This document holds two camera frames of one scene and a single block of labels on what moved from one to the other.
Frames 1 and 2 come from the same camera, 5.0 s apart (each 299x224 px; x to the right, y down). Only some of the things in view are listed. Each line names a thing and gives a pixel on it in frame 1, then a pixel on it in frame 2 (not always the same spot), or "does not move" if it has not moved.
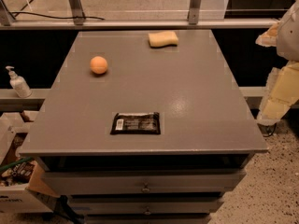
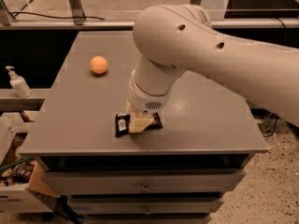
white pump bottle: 19,83 does not move
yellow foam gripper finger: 269,38 to 128,107
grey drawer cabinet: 143,127 does not move
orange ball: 98,64 does not move
